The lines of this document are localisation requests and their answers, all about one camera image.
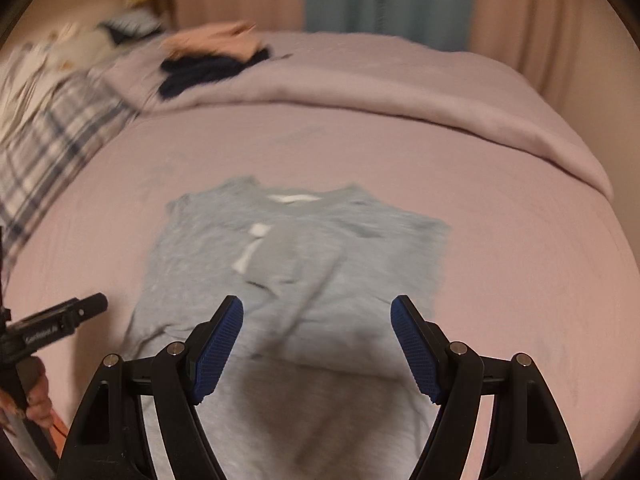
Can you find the person's left hand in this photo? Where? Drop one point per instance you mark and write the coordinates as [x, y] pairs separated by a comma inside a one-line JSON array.
[[39, 390]]

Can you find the striped pillow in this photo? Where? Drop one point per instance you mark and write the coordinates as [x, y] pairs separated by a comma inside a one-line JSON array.
[[130, 27]]

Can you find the folded peach garment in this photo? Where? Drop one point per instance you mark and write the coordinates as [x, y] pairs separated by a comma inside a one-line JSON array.
[[215, 40]]

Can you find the dark navy garment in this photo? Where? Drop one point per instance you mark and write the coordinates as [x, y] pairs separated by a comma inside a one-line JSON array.
[[200, 72]]

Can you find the folded lilac quilt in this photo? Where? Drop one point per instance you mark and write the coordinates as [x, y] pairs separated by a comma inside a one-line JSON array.
[[400, 90]]

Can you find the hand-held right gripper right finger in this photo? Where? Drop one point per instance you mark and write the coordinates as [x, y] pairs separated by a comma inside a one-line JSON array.
[[417, 350]]

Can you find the white crumpled blanket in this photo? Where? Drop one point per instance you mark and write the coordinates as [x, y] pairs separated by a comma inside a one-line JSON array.
[[25, 70]]

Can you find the plaid blanket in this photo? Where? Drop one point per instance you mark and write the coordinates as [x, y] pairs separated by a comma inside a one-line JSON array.
[[50, 130]]

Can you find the grey printed sweatshirt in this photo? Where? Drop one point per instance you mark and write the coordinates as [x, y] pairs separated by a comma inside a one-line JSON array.
[[310, 270]]

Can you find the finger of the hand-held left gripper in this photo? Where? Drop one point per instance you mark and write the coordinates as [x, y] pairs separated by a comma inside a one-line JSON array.
[[87, 307]]

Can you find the bed with pink sheet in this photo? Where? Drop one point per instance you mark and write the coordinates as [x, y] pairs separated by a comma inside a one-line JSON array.
[[500, 260]]

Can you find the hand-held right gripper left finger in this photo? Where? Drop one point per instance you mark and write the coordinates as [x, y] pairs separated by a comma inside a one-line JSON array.
[[217, 350]]

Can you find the blue curtain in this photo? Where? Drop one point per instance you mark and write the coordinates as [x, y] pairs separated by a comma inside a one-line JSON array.
[[390, 0]]

